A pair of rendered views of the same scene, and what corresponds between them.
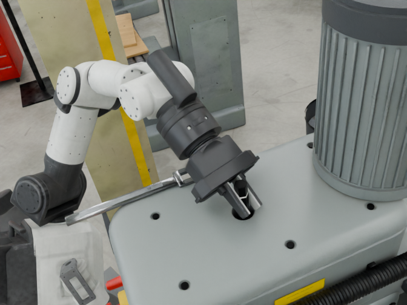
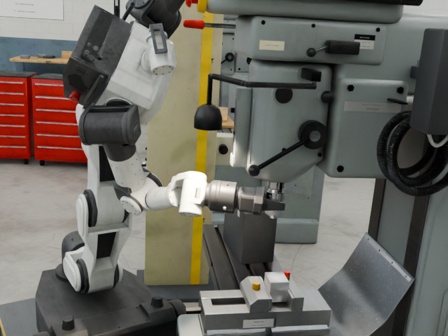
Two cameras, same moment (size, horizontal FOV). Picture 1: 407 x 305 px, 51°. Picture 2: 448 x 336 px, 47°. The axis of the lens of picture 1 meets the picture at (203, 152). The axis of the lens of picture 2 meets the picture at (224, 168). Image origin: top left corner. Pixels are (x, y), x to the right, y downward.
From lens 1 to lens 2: 1.16 m
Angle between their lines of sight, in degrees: 26
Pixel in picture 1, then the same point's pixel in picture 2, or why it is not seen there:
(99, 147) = (165, 171)
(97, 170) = not seen: hidden behind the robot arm
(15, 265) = (115, 30)
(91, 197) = (131, 258)
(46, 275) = (132, 49)
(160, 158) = not seen: hidden behind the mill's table
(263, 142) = (331, 261)
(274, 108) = (352, 240)
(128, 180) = (180, 223)
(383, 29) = not seen: outside the picture
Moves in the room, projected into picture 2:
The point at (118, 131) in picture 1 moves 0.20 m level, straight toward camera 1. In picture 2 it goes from (189, 160) to (190, 169)
